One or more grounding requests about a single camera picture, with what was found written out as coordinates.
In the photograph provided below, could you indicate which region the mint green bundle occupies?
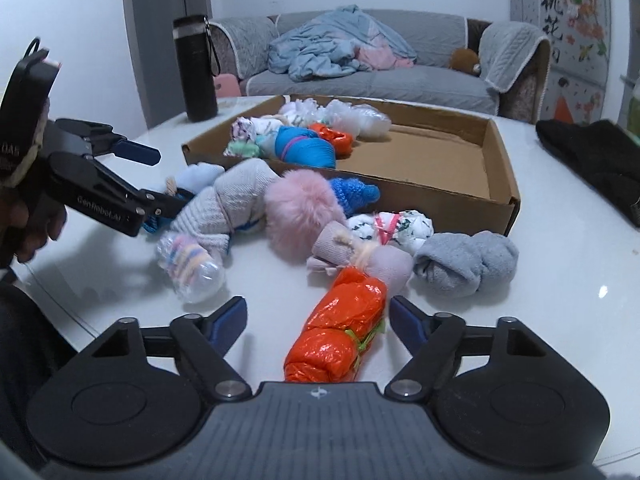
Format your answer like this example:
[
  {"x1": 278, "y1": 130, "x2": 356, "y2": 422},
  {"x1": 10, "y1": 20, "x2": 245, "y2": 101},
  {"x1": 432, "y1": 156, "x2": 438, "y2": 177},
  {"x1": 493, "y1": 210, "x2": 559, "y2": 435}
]
[{"x1": 224, "y1": 140, "x2": 262, "y2": 158}]

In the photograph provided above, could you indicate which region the clear plastic bag bundle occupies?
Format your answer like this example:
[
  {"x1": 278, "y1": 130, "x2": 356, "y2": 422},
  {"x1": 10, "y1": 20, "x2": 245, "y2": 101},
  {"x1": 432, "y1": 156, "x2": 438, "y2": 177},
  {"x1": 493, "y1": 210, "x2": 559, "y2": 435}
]
[{"x1": 323, "y1": 100, "x2": 392, "y2": 140}]

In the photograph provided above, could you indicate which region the blue crochet knit bundle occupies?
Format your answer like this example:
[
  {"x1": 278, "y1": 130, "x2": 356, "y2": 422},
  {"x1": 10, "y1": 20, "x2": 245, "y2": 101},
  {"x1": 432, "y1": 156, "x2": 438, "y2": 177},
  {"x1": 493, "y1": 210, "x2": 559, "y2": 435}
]
[{"x1": 329, "y1": 178, "x2": 381, "y2": 217}]

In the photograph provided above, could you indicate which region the light blue blanket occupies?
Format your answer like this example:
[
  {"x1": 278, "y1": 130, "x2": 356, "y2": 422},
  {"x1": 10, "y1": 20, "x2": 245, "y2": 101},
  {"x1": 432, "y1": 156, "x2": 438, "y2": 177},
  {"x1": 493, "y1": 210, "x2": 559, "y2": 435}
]
[{"x1": 268, "y1": 6, "x2": 418, "y2": 82}]

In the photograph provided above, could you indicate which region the grey door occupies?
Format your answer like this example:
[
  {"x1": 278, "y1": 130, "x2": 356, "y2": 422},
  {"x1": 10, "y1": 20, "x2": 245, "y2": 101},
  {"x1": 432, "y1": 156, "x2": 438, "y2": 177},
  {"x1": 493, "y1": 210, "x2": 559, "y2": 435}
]
[{"x1": 122, "y1": 0, "x2": 212, "y2": 128}]

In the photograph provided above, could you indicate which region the grey rolled sock bundle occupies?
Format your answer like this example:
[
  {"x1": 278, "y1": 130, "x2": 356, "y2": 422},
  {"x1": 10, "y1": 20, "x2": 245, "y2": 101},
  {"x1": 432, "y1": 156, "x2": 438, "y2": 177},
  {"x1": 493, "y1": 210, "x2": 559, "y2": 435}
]
[{"x1": 413, "y1": 231, "x2": 520, "y2": 298}]

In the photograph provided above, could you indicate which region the black thermos bottle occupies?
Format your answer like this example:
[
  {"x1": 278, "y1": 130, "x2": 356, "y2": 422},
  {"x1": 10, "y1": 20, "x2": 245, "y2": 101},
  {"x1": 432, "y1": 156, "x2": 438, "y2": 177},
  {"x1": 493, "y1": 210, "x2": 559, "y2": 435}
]
[{"x1": 172, "y1": 14, "x2": 218, "y2": 122}]

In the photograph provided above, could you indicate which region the white green patterned bundle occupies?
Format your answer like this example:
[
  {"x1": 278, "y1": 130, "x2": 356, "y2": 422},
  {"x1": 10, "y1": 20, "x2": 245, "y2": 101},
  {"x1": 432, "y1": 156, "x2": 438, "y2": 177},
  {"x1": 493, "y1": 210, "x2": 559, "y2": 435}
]
[{"x1": 347, "y1": 209, "x2": 434, "y2": 256}]

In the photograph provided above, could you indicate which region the green glass jar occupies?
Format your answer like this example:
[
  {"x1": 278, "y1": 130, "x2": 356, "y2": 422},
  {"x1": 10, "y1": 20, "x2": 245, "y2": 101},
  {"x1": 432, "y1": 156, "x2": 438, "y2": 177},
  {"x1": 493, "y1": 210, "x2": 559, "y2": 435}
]
[{"x1": 620, "y1": 76, "x2": 639, "y2": 138}]

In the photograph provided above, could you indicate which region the pink plastic stool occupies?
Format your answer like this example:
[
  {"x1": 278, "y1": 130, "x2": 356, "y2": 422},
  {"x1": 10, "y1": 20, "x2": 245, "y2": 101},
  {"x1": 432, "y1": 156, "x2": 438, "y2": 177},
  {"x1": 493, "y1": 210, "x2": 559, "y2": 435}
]
[{"x1": 213, "y1": 73, "x2": 242, "y2": 98}]

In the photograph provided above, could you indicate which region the light blue white sock bundle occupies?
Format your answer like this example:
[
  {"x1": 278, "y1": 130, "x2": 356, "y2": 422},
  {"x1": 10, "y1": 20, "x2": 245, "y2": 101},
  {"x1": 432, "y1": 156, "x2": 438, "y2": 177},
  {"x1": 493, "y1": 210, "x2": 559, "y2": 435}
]
[{"x1": 165, "y1": 162, "x2": 224, "y2": 200}]

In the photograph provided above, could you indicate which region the person left hand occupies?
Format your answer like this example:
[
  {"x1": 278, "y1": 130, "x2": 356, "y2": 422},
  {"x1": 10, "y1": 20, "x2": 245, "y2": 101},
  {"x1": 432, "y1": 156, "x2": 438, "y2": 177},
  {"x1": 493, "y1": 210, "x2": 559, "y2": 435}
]
[{"x1": 1, "y1": 188, "x2": 67, "y2": 263}]

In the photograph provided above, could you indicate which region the grey fabric sofa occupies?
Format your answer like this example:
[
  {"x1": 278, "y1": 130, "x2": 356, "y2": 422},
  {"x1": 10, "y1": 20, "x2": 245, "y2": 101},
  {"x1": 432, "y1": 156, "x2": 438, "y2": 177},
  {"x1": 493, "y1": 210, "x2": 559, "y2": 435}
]
[{"x1": 208, "y1": 6, "x2": 551, "y2": 124}]

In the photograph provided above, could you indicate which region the pink fluffy pompom bundle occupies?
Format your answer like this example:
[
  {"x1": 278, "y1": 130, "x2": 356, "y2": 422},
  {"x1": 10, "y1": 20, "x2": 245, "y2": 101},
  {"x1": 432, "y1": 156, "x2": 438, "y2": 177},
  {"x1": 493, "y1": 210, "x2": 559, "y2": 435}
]
[{"x1": 264, "y1": 169, "x2": 346, "y2": 261}]

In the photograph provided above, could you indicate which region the pale pink sock bundle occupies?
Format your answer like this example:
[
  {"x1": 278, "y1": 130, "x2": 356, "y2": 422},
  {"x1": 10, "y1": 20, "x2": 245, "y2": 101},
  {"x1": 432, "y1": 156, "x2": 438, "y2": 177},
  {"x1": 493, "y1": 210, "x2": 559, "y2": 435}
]
[{"x1": 306, "y1": 221, "x2": 413, "y2": 297}]

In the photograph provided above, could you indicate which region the clear bag striped bundle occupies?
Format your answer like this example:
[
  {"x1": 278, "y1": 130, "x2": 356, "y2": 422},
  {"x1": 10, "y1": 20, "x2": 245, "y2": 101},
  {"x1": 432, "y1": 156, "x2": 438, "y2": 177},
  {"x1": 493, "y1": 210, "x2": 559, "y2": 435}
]
[{"x1": 156, "y1": 231, "x2": 226, "y2": 304}]

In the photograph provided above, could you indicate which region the beige waffle knit bundle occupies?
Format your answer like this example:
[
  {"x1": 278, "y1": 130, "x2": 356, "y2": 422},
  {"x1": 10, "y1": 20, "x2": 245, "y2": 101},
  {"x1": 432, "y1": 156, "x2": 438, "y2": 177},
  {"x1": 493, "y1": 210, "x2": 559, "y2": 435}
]
[{"x1": 169, "y1": 158, "x2": 279, "y2": 254}]

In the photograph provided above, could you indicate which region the brown plush toy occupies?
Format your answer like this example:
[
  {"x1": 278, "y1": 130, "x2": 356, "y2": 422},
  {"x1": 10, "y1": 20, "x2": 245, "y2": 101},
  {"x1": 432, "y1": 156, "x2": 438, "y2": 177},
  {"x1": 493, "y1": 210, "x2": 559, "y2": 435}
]
[{"x1": 448, "y1": 48, "x2": 482, "y2": 77}]

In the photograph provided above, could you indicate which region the blue cloth bundle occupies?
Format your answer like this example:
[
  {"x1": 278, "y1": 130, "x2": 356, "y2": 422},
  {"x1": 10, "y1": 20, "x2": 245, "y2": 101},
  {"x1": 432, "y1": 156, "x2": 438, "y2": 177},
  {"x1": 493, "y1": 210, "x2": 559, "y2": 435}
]
[{"x1": 256, "y1": 126, "x2": 336, "y2": 169}]

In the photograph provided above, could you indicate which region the orange plastic bag bundle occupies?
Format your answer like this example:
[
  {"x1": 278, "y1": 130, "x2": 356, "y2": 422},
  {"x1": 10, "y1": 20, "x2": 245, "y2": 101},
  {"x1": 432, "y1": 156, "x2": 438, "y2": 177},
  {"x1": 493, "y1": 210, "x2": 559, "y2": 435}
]
[{"x1": 283, "y1": 266, "x2": 387, "y2": 382}]

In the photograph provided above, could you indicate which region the decorated cabinet with stickers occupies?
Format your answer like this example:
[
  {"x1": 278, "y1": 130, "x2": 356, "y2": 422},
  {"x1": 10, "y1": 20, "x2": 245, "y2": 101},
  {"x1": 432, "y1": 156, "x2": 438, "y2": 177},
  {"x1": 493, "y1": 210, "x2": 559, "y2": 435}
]
[{"x1": 510, "y1": 0, "x2": 611, "y2": 125}]

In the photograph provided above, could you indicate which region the brown cardboard box tray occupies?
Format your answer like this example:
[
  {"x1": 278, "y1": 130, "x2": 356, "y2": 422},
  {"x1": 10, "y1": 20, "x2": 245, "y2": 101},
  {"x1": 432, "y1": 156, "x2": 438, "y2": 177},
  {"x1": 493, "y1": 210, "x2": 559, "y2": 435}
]
[{"x1": 180, "y1": 93, "x2": 522, "y2": 238}]

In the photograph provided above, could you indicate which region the white foam net bundle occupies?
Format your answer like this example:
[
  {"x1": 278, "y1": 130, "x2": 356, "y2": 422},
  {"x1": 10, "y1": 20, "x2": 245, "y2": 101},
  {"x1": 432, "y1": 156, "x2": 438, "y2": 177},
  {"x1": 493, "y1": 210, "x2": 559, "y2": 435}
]
[{"x1": 278, "y1": 98, "x2": 324, "y2": 128}]

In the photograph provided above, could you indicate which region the black knit hat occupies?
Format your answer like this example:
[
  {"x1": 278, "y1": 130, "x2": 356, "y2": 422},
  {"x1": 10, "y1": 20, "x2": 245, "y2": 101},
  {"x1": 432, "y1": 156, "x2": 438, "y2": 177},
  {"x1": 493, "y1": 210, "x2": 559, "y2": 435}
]
[{"x1": 535, "y1": 119, "x2": 639, "y2": 228}]

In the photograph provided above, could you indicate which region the small orange bag bundle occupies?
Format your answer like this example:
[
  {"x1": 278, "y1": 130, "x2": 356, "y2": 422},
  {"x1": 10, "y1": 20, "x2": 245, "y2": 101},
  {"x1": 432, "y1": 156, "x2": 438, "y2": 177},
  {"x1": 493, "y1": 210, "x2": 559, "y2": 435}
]
[{"x1": 309, "y1": 122, "x2": 354, "y2": 158}]

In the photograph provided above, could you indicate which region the purple white patterned bundle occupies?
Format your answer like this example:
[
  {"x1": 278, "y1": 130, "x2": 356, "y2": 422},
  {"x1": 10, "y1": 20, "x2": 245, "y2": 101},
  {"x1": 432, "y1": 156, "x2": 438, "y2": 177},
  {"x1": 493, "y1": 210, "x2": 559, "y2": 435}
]
[{"x1": 231, "y1": 116, "x2": 286, "y2": 143}]

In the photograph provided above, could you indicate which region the pink garment on sofa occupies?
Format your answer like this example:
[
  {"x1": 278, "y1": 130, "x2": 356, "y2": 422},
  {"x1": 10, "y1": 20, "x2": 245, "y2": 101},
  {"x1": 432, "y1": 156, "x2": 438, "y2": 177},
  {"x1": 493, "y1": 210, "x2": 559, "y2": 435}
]
[{"x1": 356, "y1": 47, "x2": 414, "y2": 70}]

